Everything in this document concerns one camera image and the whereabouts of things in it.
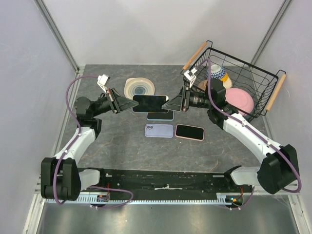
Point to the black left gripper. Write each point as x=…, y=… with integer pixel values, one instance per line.
x=119, y=103

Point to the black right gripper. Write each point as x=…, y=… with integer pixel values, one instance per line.
x=176, y=104

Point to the green-edged black phone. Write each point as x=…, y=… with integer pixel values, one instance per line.
x=159, y=116

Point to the light blue phone case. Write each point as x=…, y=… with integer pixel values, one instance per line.
x=159, y=119

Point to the lilac phone case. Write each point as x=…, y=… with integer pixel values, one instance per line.
x=159, y=130

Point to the pink phone case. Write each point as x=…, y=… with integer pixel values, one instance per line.
x=189, y=132

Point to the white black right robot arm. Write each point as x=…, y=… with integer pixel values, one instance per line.
x=278, y=168

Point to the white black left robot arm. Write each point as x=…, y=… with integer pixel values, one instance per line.
x=61, y=179

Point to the cream silicone lid plate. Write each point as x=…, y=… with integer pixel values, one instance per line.
x=138, y=86

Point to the brown ceramic bowl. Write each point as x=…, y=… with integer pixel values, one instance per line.
x=202, y=85

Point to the blue patterned bowl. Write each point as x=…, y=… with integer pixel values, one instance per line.
x=217, y=72

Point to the yellow cream bowl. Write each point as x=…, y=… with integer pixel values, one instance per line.
x=227, y=82

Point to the pink plate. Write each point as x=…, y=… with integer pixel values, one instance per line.
x=240, y=99

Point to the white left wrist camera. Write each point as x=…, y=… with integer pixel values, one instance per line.
x=101, y=81

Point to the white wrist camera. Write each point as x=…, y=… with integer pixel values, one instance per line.
x=101, y=81
x=190, y=76

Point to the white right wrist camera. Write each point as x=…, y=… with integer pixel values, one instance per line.
x=190, y=76

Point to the black wire basket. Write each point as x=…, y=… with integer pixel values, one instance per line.
x=257, y=82

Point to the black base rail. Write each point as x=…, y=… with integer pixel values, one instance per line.
x=170, y=185

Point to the grey slotted cable duct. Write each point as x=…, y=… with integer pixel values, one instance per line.
x=95, y=199

